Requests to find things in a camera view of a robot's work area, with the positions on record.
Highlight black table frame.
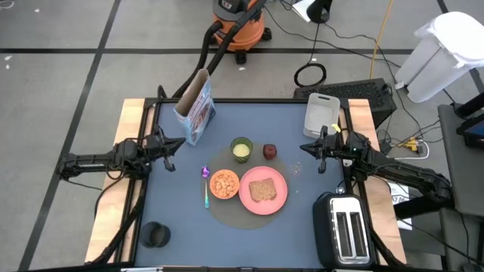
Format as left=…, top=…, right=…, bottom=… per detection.
left=90, top=85, right=409, bottom=272

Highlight black vacuum hose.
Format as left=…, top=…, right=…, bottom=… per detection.
left=172, top=20, right=225, bottom=99

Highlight round woven placemat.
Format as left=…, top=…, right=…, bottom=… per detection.
left=200, top=142, right=291, bottom=230

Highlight printed white paper sheet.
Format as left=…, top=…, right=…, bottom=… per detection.
left=388, top=182, right=413, bottom=231

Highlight white power strip yellow plug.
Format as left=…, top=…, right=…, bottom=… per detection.
left=400, top=138, right=430, bottom=160

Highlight plain white paper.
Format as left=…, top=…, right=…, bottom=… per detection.
left=291, top=0, right=315, bottom=23

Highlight wooden side board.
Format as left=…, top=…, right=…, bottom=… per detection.
left=85, top=98, right=147, bottom=264
left=347, top=98, right=408, bottom=264

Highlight orange shop vacuum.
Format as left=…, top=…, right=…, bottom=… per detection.
left=206, top=0, right=268, bottom=76
left=211, top=0, right=273, bottom=64

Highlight pink plate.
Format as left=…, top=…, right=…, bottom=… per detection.
left=238, top=165, right=289, bottom=216

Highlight white trash bin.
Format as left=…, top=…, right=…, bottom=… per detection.
left=394, top=11, right=484, bottom=104

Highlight yellow cable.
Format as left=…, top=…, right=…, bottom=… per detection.
left=369, top=0, right=395, bottom=79

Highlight black and silver toaster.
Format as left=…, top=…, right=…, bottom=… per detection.
left=312, top=191, right=376, bottom=270

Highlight blue cinnamon cereal box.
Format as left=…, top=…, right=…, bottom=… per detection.
left=173, top=68, right=217, bottom=147

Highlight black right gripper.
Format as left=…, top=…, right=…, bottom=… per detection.
left=300, top=126, right=356, bottom=174

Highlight grey desk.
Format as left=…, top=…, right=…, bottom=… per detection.
left=437, top=101, right=484, bottom=272

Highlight coiled black cable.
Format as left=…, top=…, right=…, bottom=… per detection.
left=293, top=62, right=327, bottom=88

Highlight dark red apple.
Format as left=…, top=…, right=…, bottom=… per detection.
left=262, top=143, right=278, bottom=160

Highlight white plastic bin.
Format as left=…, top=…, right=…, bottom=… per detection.
left=302, top=93, right=341, bottom=140

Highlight orange bowl of cereal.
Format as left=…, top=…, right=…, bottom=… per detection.
left=209, top=168, right=240, bottom=200

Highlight black stand base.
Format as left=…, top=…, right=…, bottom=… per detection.
left=306, top=0, right=334, bottom=24

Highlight black perforated computer case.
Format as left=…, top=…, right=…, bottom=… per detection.
left=293, top=78, right=397, bottom=122

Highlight black cup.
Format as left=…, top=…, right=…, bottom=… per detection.
left=138, top=221, right=172, bottom=249

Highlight brown bread slice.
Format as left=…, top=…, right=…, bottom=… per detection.
left=248, top=178, right=278, bottom=202

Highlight green glass cup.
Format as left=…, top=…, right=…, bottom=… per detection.
left=230, top=136, right=254, bottom=164

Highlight cinnamon cereal pieces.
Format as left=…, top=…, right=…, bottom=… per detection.
left=212, top=172, right=238, bottom=198

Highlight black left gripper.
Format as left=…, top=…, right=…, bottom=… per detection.
left=143, top=124, right=187, bottom=173

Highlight purple and teal spoon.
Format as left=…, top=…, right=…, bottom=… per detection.
left=200, top=165, right=211, bottom=209

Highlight black tablet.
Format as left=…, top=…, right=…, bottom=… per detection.
left=455, top=113, right=484, bottom=149

